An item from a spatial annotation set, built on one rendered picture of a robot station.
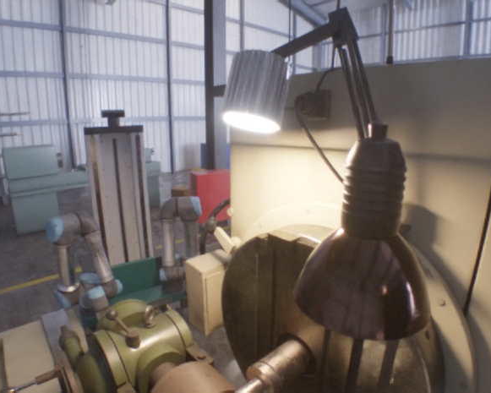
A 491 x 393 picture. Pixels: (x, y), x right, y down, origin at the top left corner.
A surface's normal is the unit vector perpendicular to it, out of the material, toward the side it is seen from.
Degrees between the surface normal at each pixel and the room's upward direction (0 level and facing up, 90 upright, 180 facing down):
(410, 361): 90
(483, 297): 90
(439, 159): 90
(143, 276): 90
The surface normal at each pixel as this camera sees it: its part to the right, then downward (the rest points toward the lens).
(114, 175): 0.55, 0.21
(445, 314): -0.74, 0.16
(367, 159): -0.63, -0.23
